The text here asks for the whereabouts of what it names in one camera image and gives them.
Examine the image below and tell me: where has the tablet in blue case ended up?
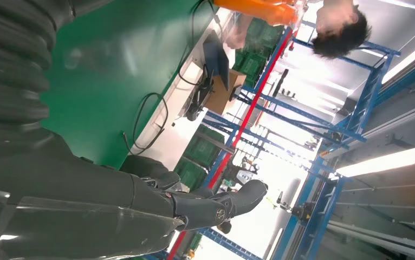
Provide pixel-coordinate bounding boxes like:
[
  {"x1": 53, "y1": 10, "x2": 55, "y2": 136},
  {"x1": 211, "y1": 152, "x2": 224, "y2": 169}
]
[{"x1": 202, "y1": 33, "x2": 230, "y2": 91}]

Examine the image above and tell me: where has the white flat box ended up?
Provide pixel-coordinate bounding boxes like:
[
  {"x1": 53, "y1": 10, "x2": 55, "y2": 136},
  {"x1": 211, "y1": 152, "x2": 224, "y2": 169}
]
[{"x1": 183, "y1": 62, "x2": 204, "y2": 86}]

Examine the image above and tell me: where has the brown cardboard box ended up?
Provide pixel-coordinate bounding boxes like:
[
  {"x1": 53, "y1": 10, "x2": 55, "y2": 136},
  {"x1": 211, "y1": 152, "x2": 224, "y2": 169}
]
[{"x1": 205, "y1": 69, "x2": 248, "y2": 116}]

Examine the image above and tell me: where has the person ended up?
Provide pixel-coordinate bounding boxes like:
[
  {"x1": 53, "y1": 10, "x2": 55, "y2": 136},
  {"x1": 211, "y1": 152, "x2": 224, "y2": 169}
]
[{"x1": 224, "y1": 0, "x2": 372, "y2": 59}]

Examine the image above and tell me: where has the white table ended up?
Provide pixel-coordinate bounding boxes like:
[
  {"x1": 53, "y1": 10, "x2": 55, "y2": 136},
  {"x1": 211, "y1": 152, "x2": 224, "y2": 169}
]
[{"x1": 129, "y1": 7, "x2": 238, "y2": 172}]

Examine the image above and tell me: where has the blue metal shelf rack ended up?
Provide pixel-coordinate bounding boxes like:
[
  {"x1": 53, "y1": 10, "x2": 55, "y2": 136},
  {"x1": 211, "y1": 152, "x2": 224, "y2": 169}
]
[{"x1": 142, "y1": 19, "x2": 403, "y2": 260}]

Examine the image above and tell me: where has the ceiling light panel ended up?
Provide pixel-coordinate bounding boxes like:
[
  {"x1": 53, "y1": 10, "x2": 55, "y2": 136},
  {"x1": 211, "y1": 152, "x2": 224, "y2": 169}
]
[
  {"x1": 336, "y1": 146, "x2": 415, "y2": 179},
  {"x1": 380, "y1": 33, "x2": 415, "y2": 86}
]

